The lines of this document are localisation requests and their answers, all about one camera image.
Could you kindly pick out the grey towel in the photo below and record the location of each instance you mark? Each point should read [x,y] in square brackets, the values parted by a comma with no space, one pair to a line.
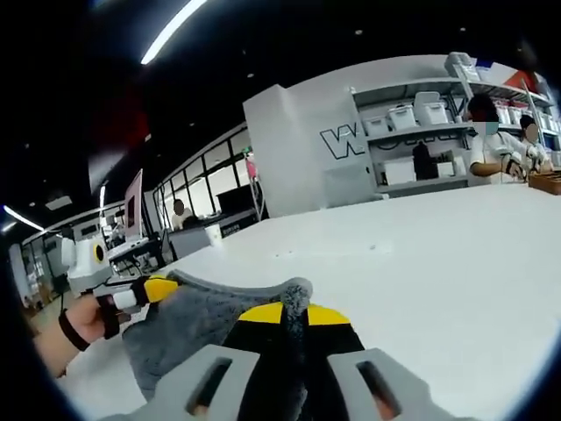
[193,316]

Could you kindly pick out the person's left hand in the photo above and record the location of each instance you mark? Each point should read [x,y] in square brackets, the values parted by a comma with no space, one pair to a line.
[87,320]

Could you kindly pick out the black wristband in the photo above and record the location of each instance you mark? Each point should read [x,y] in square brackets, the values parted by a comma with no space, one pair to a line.
[72,331]

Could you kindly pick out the white paper cup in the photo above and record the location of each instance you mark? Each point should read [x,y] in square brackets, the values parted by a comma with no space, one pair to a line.
[214,235]

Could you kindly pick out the straight ceiling light strip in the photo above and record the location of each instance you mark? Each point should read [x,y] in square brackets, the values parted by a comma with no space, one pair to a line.
[22,217]

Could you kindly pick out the black monitor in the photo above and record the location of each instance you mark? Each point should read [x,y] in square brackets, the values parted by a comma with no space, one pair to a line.
[236,201]

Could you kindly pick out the black framed glass partition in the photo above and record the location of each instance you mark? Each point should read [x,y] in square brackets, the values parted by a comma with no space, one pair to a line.
[219,180]

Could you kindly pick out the large red hanging screen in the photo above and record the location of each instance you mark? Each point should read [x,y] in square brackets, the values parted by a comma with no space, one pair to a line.
[127,127]

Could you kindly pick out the pink hanging cloth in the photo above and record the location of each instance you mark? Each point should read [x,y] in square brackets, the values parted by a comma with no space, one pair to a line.
[252,169]

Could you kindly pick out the white rectangular box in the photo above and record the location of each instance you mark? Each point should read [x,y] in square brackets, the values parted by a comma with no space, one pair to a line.
[399,173]

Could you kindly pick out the black bag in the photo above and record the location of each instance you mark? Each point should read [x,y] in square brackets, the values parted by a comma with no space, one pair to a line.
[424,162]

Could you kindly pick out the grey metal storage shelf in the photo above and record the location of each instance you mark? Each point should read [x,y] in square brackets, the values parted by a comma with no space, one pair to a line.
[416,130]

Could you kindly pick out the row of white storage boxes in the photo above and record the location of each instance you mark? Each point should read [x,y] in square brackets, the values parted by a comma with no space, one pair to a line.
[401,119]

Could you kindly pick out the curved ceiling light strip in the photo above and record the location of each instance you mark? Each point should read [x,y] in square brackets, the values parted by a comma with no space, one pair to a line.
[172,33]

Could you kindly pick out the wooden tray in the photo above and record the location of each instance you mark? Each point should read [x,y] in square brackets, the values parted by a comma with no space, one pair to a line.
[545,184]

